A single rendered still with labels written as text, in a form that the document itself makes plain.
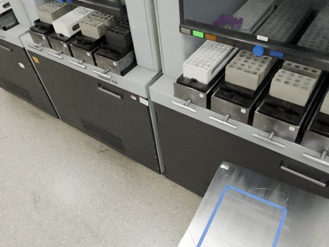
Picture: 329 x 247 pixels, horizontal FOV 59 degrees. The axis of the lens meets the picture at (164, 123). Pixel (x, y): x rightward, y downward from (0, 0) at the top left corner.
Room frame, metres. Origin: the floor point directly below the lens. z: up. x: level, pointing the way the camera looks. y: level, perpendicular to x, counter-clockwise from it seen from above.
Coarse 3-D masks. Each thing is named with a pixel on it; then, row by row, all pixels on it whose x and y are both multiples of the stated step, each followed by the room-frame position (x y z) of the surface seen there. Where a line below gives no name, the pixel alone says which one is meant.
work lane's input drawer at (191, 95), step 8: (232, 56) 0.92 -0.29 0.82; (224, 72) 0.85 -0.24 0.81; (176, 80) 0.84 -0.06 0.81; (184, 80) 0.82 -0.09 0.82; (192, 80) 0.81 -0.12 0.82; (216, 80) 0.81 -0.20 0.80; (176, 88) 0.82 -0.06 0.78; (184, 88) 0.80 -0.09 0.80; (192, 88) 0.78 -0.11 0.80; (200, 88) 0.76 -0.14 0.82; (208, 88) 0.77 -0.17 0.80; (176, 96) 0.82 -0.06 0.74; (184, 96) 0.80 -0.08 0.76; (192, 96) 0.78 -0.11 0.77; (200, 96) 0.75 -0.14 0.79; (208, 96) 0.75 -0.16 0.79; (176, 104) 0.77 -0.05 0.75; (184, 104) 0.76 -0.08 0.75; (200, 104) 0.75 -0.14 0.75; (192, 112) 0.73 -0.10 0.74
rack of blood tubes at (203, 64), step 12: (204, 48) 0.93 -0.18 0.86; (216, 48) 0.91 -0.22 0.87; (228, 48) 0.90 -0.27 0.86; (192, 60) 0.86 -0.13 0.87; (204, 60) 0.86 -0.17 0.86; (216, 60) 0.85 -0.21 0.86; (228, 60) 0.90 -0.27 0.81; (192, 72) 0.82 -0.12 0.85; (204, 72) 0.79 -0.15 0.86; (216, 72) 0.83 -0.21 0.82
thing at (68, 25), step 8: (80, 8) 1.41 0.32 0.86; (88, 8) 1.40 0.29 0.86; (64, 16) 1.36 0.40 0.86; (72, 16) 1.35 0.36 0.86; (80, 16) 1.33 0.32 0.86; (88, 16) 1.34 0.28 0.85; (56, 24) 1.28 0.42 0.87; (64, 24) 1.28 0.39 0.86; (72, 24) 1.27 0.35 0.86; (56, 32) 1.30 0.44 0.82; (64, 32) 1.26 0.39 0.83; (72, 32) 1.26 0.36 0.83
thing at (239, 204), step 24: (240, 168) 0.42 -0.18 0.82; (216, 192) 0.36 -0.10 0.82; (240, 192) 0.35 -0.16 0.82; (264, 192) 0.35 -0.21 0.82; (288, 192) 0.34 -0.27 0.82; (216, 216) 0.30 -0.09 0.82; (240, 216) 0.30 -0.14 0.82; (264, 216) 0.29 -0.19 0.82; (288, 216) 0.28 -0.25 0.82; (312, 216) 0.27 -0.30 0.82; (192, 240) 0.26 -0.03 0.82; (216, 240) 0.25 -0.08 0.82; (240, 240) 0.24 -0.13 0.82; (264, 240) 0.24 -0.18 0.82; (288, 240) 0.23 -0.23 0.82; (312, 240) 0.22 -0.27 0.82
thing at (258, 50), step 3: (258, 45) 0.70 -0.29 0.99; (255, 48) 0.70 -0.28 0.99; (258, 48) 0.69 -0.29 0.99; (261, 48) 0.69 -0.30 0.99; (255, 51) 0.70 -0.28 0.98; (258, 51) 0.69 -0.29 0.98; (261, 51) 0.69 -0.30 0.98; (255, 54) 0.70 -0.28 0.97; (258, 54) 0.69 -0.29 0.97; (261, 54) 0.69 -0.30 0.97
